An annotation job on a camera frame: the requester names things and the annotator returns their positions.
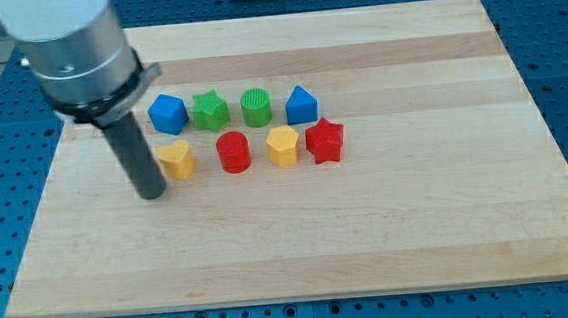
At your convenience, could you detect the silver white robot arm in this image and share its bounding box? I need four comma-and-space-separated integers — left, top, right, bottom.
0, 0, 162, 129

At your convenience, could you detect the red star block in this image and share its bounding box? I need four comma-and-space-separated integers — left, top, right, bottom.
305, 117, 345, 165

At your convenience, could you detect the green star block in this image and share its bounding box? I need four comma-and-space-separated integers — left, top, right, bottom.
191, 90, 231, 133

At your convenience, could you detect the light wooden board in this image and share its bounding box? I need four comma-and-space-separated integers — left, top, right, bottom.
6, 0, 568, 318

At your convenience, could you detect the yellow pentagon block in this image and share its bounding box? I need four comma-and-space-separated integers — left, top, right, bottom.
266, 126, 300, 168

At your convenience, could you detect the red cylinder block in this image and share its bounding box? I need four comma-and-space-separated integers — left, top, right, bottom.
216, 131, 252, 174

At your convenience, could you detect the blue triangular prism block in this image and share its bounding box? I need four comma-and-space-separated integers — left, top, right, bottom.
284, 86, 319, 125

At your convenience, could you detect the green cylinder block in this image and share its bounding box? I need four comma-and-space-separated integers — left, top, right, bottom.
240, 88, 272, 128

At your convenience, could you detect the yellow heart block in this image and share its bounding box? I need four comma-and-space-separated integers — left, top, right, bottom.
156, 139, 195, 180

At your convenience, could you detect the blue cube block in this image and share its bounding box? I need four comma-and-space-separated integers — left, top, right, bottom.
147, 94, 189, 135

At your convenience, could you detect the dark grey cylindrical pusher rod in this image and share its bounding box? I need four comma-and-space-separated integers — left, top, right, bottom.
103, 113, 167, 200

